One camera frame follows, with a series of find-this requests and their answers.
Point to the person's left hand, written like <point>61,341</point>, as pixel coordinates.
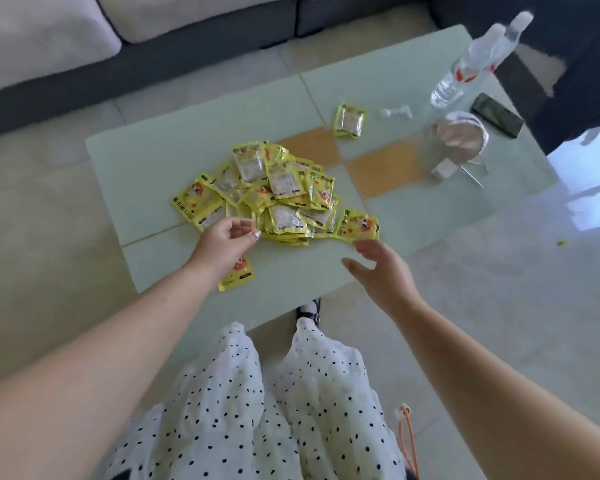
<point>219,249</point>

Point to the person's right hand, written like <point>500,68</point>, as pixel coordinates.
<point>390,282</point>

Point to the person's right thumb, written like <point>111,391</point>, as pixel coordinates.
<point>357,268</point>

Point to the person's left thumb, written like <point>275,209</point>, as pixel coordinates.
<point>247,240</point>

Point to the person's left forearm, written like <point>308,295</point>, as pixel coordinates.
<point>95,374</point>

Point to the person's right forearm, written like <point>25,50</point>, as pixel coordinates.
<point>495,394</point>

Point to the yellow snack packet orange print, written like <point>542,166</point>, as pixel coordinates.
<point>358,225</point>
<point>237,275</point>

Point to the pile of yellow snack packets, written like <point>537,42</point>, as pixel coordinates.
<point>275,194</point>

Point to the black and white shoe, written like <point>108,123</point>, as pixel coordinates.
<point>310,309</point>

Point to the small white cube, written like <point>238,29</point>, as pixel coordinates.
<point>443,170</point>

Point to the thin metal rod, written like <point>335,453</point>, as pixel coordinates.
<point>472,176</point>

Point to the yellow snack packet clear window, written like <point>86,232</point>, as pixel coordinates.
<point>350,119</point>

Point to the small white plastic piece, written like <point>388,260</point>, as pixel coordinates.
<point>396,112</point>

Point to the white polka dot dress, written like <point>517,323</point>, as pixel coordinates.
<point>260,409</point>

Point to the grey sofa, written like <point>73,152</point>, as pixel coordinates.
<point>180,59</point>

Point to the black smartphone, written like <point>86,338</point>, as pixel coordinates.
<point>497,115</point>

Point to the clear plastic water bottle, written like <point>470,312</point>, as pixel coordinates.
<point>511,37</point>
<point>457,77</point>

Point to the white sofa cushion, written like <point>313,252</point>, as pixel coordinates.
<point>35,39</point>
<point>190,14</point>

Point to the dark blue fabric seat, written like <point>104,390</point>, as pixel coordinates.
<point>580,54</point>

